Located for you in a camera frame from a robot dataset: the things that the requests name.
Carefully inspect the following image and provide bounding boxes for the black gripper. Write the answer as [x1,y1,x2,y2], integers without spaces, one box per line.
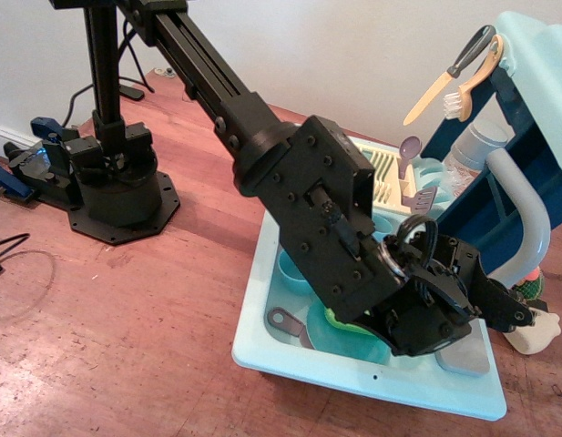
[358,215,535,357]

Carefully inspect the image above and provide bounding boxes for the grey toy faucet with lever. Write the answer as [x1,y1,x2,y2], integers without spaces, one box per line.
[434,148,552,377]

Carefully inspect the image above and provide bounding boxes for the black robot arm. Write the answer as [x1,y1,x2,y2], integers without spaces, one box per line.
[67,1,534,356]

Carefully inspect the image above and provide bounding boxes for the green and orange toy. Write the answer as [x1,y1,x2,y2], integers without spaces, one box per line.
[512,266,545,301]

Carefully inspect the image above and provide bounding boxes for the beige toy jug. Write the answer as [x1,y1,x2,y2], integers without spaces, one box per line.
[504,309,561,355]

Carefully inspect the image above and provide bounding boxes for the purple toy spatula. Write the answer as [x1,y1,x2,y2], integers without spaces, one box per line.
[401,187,438,215]

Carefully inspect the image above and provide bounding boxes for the clear plastic bottle grey cap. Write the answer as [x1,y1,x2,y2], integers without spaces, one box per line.
[444,118,509,198]

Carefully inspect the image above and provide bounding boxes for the cream dish drying rack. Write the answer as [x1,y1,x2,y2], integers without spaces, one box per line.
[352,137,417,215]

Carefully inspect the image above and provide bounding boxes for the green toy plate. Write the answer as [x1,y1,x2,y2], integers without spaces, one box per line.
[323,307,377,337]

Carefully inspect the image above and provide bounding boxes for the teal toy plate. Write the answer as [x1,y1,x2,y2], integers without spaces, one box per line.
[306,301,391,364]

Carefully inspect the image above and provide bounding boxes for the purple toy spoon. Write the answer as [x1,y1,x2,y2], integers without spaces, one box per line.
[398,136,422,180]

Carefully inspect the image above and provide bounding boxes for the blue and teal shelf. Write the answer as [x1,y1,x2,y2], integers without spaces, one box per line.
[438,11,562,274]

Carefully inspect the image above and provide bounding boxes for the tan toy dish brush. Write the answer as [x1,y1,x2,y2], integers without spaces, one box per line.
[444,34,504,122]

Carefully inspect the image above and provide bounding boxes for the teal toy cup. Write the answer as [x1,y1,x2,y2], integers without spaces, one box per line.
[277,250,312,296]

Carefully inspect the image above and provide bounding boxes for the light blue toy sink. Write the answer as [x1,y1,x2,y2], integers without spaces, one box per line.
[232,117,506,421]

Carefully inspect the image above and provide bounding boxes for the blue clamp on table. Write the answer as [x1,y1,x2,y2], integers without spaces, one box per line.
[0,117,64,202]

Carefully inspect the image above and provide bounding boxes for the toy knife grey handle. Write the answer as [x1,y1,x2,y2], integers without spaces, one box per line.
[403,25,496,126]

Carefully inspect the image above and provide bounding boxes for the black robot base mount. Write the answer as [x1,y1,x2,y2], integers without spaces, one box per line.
[66,123,180,246]

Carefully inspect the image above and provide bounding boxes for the black cables on table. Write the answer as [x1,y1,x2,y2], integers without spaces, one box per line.
[0,232,57,320]

